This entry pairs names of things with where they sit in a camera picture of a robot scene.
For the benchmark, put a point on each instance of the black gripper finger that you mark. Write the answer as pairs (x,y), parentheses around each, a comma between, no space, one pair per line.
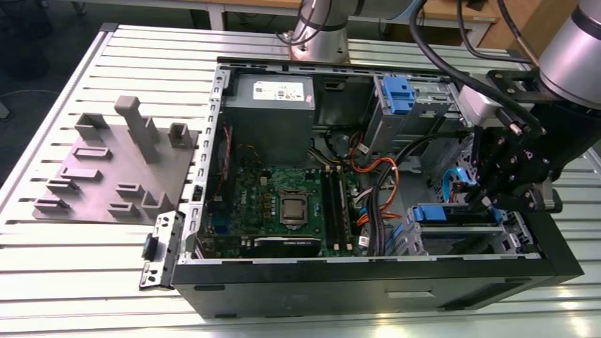
(495,148)
(522,169)

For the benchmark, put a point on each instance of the hard disk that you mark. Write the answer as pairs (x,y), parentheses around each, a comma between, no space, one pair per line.
(433,213)

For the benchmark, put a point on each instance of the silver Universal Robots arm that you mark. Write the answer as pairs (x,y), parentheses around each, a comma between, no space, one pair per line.
(325,38)

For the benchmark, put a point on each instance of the metal disk bay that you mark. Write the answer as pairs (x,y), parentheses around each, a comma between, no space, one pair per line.
(463,230)

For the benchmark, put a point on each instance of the silver metal drive cage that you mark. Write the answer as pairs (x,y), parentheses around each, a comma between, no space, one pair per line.
(390,130)

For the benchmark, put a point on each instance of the wooden cabinet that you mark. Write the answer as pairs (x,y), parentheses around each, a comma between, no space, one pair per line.
(550,17)

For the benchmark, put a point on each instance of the black RAM stick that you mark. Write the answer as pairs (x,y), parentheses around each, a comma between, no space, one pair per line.
(343,207)

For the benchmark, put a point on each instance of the silver CPU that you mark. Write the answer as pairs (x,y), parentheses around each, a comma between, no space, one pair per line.
(294,208)

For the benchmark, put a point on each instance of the CPU socket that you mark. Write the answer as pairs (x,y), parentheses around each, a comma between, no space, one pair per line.
(295,225)

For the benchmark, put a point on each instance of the grey power supply unit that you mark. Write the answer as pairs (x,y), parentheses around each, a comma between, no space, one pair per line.
(269,134)

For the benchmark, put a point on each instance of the green motherboard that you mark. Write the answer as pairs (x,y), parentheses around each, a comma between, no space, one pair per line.
(254,183)

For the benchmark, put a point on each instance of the black graphics card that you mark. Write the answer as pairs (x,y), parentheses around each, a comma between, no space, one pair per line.
(287,246)

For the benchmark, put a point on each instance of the black open PC case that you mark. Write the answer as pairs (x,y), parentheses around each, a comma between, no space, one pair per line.
(329,292)

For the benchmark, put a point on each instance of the blue black latch knob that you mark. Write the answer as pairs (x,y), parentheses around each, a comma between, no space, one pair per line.
(150,246)

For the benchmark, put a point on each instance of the grey parts rack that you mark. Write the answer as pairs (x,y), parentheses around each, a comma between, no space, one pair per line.
(109,169)

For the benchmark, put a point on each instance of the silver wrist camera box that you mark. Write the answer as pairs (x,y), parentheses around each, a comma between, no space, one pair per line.
(550,197)
(477,105)

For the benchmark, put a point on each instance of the blue plastic drive bracket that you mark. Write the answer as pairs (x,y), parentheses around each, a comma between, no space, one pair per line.
(397,95)

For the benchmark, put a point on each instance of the wooden desk white frame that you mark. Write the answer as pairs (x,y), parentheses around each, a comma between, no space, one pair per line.
(442,12)

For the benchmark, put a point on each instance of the metal slot retainer bracket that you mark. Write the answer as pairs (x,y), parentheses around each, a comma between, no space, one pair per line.
(165,222)

